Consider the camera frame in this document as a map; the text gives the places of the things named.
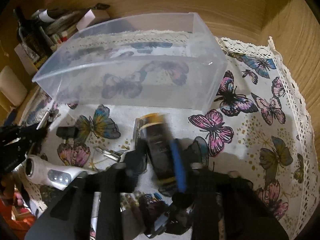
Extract black gold rectangular lighter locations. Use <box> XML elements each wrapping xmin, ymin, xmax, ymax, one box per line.
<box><xmin>135</xmin><ymin>113</ymin><xmax>176</xmax><ymax>187</ymax></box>

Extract black flat rectangular stick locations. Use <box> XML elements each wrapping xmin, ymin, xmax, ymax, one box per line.
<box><xmin>56</xmin><ymin>126</ymin><xmax>79</xmax><ymax>139</ymax></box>

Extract cream pillar candle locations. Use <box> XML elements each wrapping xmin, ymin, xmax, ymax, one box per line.
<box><xmin>0</xmin><ymin>66</ymin><xmax>28</xmax><ymax>107</ymax></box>

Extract butterfly print lace cloth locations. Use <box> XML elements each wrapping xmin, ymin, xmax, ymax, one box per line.
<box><xmin>21</xmin><ymin>38</ymin><xmax>319</xmax><ymax>239</ymax></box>

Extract dark wine bottle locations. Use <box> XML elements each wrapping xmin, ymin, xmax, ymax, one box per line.
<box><xmin>13</xmin><ymin>7</ymin><xmax>52</xmax><ymax>69</ymax></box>

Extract stack of papers and magazines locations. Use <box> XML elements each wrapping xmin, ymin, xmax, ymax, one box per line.
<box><xmin>31</xmin><ymin>3</ymin><xmax>111</xmax><ymax>48</ymax></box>

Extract clear plastic storage box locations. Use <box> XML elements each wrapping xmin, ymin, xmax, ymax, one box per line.
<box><xmin>33</xmin><ymin>12</ymin><xmax>228</xmax><ymax>112</ymax></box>

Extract small white box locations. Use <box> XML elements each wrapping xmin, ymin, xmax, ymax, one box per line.
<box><xmin>76</xmin><ymin>9</ymin><xmax>110</xmax><ymax>31</ymax></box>

